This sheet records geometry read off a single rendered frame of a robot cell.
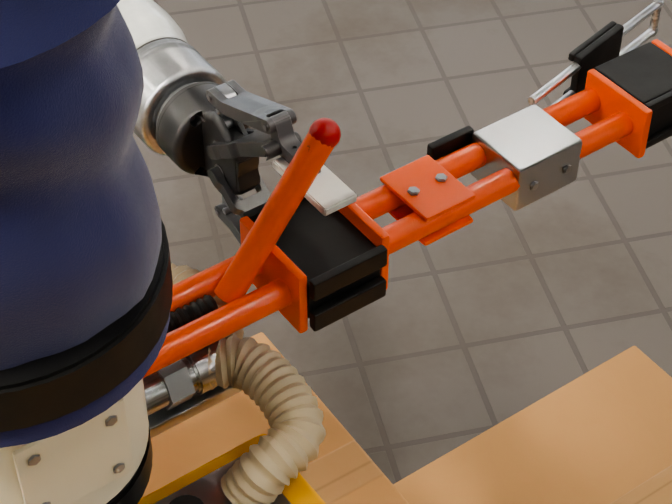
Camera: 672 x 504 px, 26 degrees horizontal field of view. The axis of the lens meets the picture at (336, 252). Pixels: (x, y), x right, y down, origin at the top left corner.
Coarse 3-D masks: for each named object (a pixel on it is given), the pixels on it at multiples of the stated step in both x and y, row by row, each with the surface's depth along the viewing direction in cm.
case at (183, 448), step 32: (224, 416) 139; (256, 416) 139; (160, 448) 136; (192, 448) 136; (224, 448) 136; (320, 448) 136; (352, 448) 136; (160, 480) 133; (320, 480) 133; (352, 480) 133; (384, 480) 133
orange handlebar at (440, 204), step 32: (576, 96) 125; (608, 128) 122; (416, 160) 118; (448, 160) 119; (480, 160) 120; (384, 192) 116; (416, 192) 115; (448, 192) 116; (480, 192) 116; (512, 192) 118; (416, 224) 114; (448, 224) 116; (192, 288) 109; (224, 320) 106; (256, 320) 108; (160, 352) 104; (192, 352) 106
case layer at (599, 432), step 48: (576, 384) 194; (624, 384) 194; (528, 432) 188; (576, 432) 188; (624, 432) 188; (432, 480) 183; (480, 480) 183; (528, 480) 183; (576, 480) 183; (624, 480) 183
